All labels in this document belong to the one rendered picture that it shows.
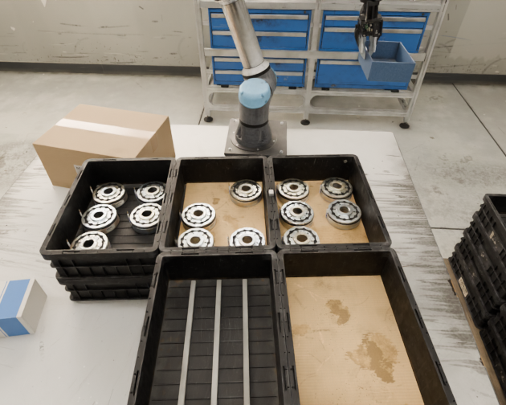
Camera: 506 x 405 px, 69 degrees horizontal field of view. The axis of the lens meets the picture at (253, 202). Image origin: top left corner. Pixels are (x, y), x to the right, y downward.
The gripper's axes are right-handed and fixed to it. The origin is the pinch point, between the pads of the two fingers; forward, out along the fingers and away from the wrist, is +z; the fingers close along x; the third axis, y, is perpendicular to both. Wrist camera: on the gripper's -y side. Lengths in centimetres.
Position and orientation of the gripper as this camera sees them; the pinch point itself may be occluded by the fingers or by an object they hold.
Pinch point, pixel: (365, 55)
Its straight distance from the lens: 150.1
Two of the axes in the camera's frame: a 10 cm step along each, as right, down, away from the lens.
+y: -0.9, 6.8, -7.2
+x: 9.9, -0.3, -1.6
